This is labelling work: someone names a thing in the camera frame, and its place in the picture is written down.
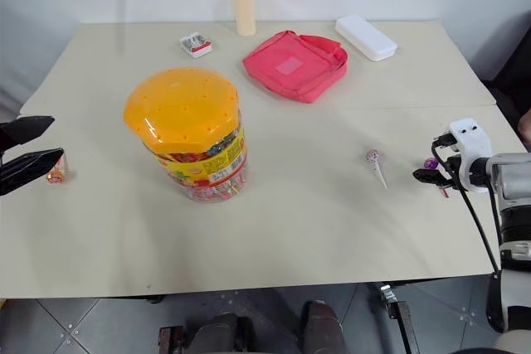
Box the orange lollipop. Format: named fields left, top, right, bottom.
left=46, top=153, right=70, bottom=185

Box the pink fabric bag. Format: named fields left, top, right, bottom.
left=241, top=30, right=349, bottom=104

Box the dark rusty metal block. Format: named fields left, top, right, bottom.
left=158, top=325, right=187, bottom=354

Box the small white red box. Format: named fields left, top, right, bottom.
left=178, top=32, right=215, bottom=58

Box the white pink wrapped lollipop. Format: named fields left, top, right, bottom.
left=363, top=148, right=389, bottom=190

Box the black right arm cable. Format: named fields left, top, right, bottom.
left=431, top=133, right=506, bottom=279

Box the purple lollipop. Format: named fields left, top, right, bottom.
left=424, top=157, right=451, bottom=200

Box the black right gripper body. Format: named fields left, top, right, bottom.
left=444, top=153, right=465, bottom=194

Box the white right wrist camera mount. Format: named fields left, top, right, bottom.
left=449, top=118, right=493, bottom=194

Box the cream cylindrical container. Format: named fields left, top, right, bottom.
left=231, top=0, right=256, bottom=36

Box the white plastic rectangular box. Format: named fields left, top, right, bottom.
left=334, top=13, right=399, bottom=62

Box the person in dark clothing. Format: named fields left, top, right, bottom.
left=482, top=8, right=531, bottom=153

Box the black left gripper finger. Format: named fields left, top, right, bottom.
left=0, top=147, right=66, bottom=197
left=0, top=115, right=56, bottom=153

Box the orange jar lid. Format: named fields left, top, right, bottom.
left=123, top=66, right=241, bottom=155

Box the clear plastic lollipop jar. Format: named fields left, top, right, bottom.
left=155, top=107, right=251, bottom=204

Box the black metal table leg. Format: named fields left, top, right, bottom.
left=378, top=283, right=417, bottom=354

